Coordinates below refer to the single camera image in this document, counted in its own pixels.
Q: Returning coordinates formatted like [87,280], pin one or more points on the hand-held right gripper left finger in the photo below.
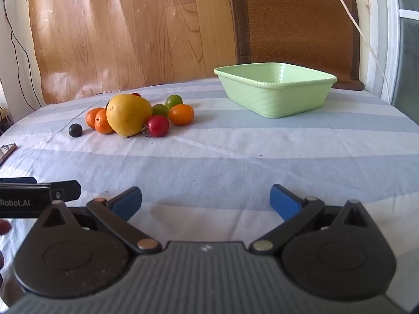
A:
[126,202]

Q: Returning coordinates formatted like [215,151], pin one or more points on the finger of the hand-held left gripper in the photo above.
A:
[67,189]
[18,180]

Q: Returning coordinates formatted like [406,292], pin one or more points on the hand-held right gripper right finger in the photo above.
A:
[284,201]

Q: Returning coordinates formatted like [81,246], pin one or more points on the dark purple grape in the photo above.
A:
[75,130]

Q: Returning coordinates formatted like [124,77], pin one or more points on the orange tangerine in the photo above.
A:
[91,117]
[103,122]

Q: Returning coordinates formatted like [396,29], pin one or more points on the red cherry tomato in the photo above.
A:
[136,95]
[157,126]

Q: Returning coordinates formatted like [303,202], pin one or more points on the large yellow citrus fruit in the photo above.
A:
[128,114]

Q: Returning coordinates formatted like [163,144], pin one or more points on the green cherry tomato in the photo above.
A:
[174,101]
[160,109]

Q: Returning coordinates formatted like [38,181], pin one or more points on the light green plastic basin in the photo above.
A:
[278,99]

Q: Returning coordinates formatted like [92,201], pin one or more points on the orange cherry tomato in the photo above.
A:
[181,114]

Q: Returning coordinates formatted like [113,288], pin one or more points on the person's left hand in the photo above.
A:
[4,227]

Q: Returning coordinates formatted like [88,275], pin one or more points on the metal tool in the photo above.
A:
[7,153]

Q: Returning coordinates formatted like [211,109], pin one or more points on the wood-pattern vinyl sheet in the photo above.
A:
[124,32]

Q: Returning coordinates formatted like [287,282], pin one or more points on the brown woven seat mat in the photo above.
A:
[294,29]

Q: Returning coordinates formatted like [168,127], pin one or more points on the white framed glass door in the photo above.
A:
[404,39]

